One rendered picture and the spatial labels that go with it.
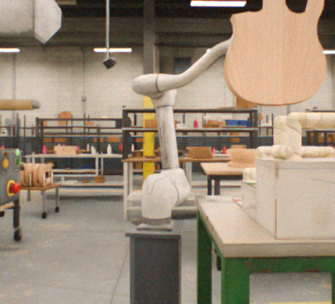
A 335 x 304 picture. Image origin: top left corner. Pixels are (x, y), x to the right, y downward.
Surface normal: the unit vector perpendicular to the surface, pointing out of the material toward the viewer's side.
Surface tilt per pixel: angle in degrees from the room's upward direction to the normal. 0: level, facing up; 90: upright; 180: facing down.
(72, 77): 90
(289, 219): 90
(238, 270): 90
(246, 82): 91
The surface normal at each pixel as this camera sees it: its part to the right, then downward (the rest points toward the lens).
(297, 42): 0.00, 0.01
